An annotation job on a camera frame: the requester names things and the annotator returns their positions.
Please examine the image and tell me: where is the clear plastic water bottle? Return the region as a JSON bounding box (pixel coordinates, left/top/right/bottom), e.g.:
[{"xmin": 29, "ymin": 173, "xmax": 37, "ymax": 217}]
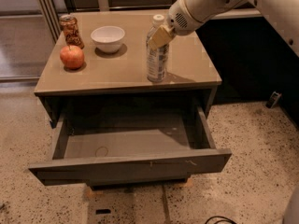
[{"xmin": 146, "ymin": 14, "xmax": 169, "ymax": 82}]

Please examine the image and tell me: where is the open grey top drawer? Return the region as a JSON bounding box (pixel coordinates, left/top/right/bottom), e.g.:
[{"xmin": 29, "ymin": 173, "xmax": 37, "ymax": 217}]
[{"xmin": 29, "ymin": 106, "xmax": 232, "ymax": 187}]

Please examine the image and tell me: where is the black cable on floor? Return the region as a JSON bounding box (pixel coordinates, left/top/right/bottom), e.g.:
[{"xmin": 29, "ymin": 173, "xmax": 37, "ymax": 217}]
[{"xmin": 204, "ymin": 215, "xmax": 237, "ymax": 224}]

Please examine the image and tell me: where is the red apple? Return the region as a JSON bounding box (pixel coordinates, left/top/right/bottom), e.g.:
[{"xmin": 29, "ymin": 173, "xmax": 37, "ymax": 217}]
[{"xmin": 60, "ymin": 45, "xmax": 84, "ymax": 69}]

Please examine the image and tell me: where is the white ceramic bowl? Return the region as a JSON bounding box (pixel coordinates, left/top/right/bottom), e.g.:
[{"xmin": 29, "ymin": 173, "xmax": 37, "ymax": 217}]
[{"xmin": 91, "ymin": 26, "xmax": 125, "ymax": 53}]

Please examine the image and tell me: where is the grey cabinet with tan top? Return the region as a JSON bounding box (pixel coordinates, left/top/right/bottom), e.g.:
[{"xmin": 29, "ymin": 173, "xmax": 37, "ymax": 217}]
[{"xmin": 35, "ymin": 10, "xmax": 221, "ymax": 122}]

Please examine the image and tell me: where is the small black floor device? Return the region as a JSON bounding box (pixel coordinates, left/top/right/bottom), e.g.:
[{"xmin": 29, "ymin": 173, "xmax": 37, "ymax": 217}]
[{"xmin": 266, "ymin": 91, "xmax": 281, "ymax": 108}]

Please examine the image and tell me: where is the patterned drink can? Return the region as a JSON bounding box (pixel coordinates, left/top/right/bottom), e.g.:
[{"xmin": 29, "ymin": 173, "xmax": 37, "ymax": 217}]
[{"xmin": 59, "ymin": 14, "xmax": 84, "ymax": 49}]

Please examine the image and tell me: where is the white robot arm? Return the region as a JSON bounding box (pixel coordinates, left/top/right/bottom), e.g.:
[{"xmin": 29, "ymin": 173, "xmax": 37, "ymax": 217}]
[{"xmin": 149, "ymin": 0, "xmax": 299, "ymax": 55}]

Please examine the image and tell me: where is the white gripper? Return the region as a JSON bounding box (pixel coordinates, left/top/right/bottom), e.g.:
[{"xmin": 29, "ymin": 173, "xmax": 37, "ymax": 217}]
[{"xmin": 148, "ymin": 0, "xmax": 203, "ymax": 50}]

